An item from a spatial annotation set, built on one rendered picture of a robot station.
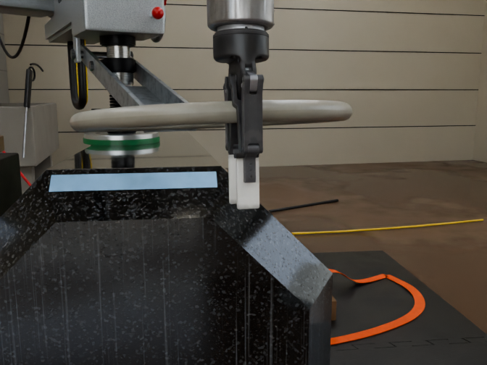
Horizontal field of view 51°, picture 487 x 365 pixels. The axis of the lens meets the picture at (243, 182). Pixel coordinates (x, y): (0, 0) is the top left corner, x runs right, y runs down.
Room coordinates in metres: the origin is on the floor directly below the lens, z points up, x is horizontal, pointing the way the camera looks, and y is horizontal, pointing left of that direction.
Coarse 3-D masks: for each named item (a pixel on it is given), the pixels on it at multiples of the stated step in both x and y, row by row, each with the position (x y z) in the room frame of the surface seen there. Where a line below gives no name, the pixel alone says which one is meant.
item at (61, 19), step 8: (56, 0) 1.80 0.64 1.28; (64, 0) 1.65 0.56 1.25; (56, 8) 1.81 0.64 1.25; (64, 8) 1.66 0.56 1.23; (56, 16) 1.82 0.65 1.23; (64, 16) 1.67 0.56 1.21; (48, 24) 2.01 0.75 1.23; (56, 24) 1.83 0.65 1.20; (64, 24) 1.67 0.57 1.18; (48, 32) 2.02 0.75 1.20; (56, 32) 1.85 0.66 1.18; (64, 32) 1.75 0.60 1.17; (56, 40) 2.01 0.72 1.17; (64, 40) 2.01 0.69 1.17; (72, 40) 2.01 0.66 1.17; (88, 40) 2.01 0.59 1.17; (96, 40) 2.01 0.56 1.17; (80, 56) 1.61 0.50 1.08
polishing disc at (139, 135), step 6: (90, 132) 1.51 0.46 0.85; (96, 132) 1.51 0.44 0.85; (102, 132) 1.51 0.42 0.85; (138, 132) 1.50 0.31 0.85; (156, 132) 1.50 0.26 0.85; (90, 138) 1.41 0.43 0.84; (96, 138) 1.39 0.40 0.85; (102, 138) 1.39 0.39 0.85; (108, 138) 1.38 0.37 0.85; (114, 138) 1.38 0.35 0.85; (120, 138) 1.38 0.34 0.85; (126, 138) 1.39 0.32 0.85; (132, 138) 1.40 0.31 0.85; (138, 138) 1.41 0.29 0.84; (144, 138) 1.42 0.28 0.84
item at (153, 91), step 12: (84, 48) 1.62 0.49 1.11; (84, 60) 1.62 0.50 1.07; (96, 60) 1.47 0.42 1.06; (96, 72) 1.47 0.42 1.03; (108, 72) 1.35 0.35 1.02; (144, 72) 1.44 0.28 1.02; (108, 84) 1.35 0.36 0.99; (120, 84) 1.25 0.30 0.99; (144, 84) 1.44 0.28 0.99; (156, 84) 1.35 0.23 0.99; (120, 96) 1.25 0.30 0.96; (132, 96) 1.16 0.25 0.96; (144, 96) 1.34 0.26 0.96; (156, 96) 1.35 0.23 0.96; (168, 96) 1.27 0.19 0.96; (180, 96) 1.22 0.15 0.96; (144, 132) 1.09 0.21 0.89
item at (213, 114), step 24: (72, 120) 0.79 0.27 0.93; (96, 120) 0.73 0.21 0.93; (120, 120) 0.70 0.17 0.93; (144, 120) 0.69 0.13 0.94; (168, 120) 0.68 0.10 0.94; (192, 120) 0.68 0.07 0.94; (216, 120) 0.68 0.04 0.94; (264, 120) 0.69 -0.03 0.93; (288, 120) 0.71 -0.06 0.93; (312, 120) 1.02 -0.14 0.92; (336, 120) 0.92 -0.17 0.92
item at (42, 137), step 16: (0, 112) 3.82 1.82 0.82; (16, 112) 3.85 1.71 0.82; (32, 112) 3.87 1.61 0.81; (48, 112) 4.59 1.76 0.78; (0, 128) 3.82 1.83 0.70; (16, 128) 3.84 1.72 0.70; (32, 128) 3.87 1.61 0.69; (48, 128) 4.53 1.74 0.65; (16, 144) 3.84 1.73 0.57; (32, 144) 3.87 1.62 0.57; (48, 144) 4.47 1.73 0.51; (32, 160) 3.86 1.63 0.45; (48, 160) 4.91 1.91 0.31; (32, 176) 3.99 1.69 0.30
